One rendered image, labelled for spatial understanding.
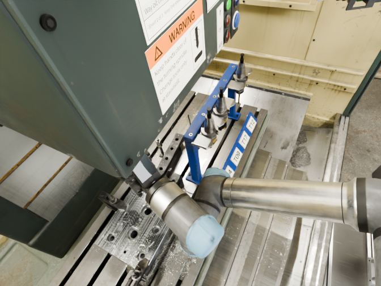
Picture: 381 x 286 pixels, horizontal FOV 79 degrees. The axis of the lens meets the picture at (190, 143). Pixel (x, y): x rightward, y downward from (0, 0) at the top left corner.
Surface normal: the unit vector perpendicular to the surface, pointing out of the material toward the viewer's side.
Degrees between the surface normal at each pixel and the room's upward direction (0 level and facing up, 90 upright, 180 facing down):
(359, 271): 0
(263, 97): 24
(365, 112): 0
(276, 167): 8
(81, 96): 90
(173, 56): 90
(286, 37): 90
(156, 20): 90
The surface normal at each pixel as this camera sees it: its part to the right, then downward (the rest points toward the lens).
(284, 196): -0.61, -0.26
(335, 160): -0.11, -0.60
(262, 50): -0.45, 0.74
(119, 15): 0.89, 0.30
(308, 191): -0.54, -0.55
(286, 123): -0.28, -0.25
